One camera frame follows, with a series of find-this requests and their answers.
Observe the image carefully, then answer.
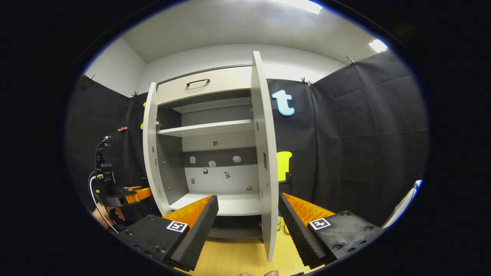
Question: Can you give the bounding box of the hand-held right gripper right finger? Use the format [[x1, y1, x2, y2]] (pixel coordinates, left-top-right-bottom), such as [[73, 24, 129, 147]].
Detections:
[[278, 192, 384, 269]]

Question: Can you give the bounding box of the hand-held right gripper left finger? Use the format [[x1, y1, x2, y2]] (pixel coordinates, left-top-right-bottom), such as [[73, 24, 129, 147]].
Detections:
[[117, 195, 219, 272]]

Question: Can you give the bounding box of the camera sticker shoe cabinet door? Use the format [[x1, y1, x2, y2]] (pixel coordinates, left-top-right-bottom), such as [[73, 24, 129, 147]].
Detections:
[[143, 82, 172, 216]]

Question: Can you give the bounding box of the beige double-door shoe cabinet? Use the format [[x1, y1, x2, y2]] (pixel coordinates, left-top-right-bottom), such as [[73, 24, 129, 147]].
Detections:
[[155, 64, 269, 240]]

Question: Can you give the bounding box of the black door handle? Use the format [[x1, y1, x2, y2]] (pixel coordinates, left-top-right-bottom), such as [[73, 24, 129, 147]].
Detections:
[[278, 172, 293, 196]]

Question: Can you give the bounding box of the headphone sticker shoe cabinet door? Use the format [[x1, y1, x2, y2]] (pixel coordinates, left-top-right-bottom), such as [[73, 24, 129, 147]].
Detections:
[[250, 51, 278, 263]]

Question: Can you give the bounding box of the white cabinet shelf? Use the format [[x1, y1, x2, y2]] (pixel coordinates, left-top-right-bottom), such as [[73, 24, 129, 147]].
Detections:
[[157, 119, 254, 138], [170, 192, 262, 216]]

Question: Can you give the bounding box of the beige cabinet drawer front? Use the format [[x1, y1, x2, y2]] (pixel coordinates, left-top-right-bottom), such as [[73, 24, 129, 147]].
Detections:
[[157, 66, 254, 105]]

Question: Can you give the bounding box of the black backdrop cloth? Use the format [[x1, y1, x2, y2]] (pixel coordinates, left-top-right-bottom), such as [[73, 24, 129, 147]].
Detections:
[[65, 50, 429, 230]]

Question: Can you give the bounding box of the small ceiling light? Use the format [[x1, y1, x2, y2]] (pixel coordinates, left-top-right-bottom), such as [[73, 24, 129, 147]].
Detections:
[[369, 39, 389, 53]]

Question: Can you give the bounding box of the long ceiling light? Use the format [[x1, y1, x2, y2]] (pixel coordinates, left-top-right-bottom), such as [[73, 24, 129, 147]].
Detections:
[[269, 0, 323, 15]]

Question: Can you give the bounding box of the white cable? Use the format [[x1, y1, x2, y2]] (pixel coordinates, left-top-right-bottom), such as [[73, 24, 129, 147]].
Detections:
[[89, 171, 117, 233]]

